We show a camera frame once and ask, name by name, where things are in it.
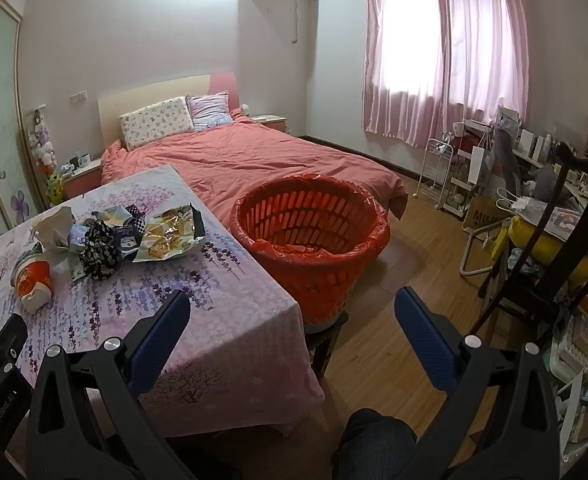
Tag dark wooden stool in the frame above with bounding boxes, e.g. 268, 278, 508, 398
301, 310, 349, 381

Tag pink nightstand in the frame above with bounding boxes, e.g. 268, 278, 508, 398
62, 157, 103, 198

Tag floral tablecloth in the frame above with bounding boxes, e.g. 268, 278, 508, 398
0, 164, 325, 461

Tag cream and pink bed headboard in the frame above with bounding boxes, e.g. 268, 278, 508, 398
97, 72, 239, 147

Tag dark wooden chair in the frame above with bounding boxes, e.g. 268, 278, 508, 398
476, 141, 588, 341

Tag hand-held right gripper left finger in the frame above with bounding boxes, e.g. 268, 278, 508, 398
26, 290, 191, 480

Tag yellow cushion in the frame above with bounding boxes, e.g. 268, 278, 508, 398
506, 217, 588, 281

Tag hanging plush toys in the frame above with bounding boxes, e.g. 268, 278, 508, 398
28, 105, 58, 171

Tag white paper bag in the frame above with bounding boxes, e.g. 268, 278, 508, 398
469, 130, 497, 186

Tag crumpled grey paper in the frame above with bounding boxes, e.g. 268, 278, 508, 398
31, 206, 77, 251

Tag yellow green plush toy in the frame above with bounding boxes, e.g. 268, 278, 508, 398
46, 170, 67, 206

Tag white wire rack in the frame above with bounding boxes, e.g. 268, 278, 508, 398
416, 137, 457, 208

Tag brown paper bag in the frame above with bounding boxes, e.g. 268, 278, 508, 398
463, 195, 512, 233

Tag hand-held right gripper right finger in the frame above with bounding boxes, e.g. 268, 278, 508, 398
395, 287, 560, 480

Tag black checkered mesh strip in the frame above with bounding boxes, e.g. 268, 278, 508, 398
78, 221, 122, 281

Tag pink curtain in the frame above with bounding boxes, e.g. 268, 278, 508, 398
363, 0, 531, 148

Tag white floral pillow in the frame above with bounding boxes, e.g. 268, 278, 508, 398
120, 97, 195, 151

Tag red and white noodle cup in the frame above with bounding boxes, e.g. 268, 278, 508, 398
11, 255, 53, 315

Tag gold snack wrapper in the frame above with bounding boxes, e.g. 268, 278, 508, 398
132, 203, 207, 263

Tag printed paper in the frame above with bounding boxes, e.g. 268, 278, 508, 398
519, 207, 585, 236

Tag bed with pink duvet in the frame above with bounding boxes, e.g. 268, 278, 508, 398
100, 114, 409, 221

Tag white tube frame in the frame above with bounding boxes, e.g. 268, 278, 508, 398
458, 222, 512, 278

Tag dark blue snack wrapper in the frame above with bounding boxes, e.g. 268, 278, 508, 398
92, 203, 147, 251

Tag person's leg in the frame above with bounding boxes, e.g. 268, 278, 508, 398
331, 407, 419, 480

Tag wooden nightstand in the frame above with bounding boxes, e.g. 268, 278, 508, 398
250, 114, 288, 133

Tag orange plastic basket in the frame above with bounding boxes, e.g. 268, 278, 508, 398
230, 172, 391, 328

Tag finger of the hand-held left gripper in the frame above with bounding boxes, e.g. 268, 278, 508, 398
0, 314, 28, 396

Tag pink striped pillow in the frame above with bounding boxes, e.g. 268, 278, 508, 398
186, 91, 235, 131

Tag grey chair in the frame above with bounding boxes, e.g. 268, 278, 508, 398
494, 125, 525, 196

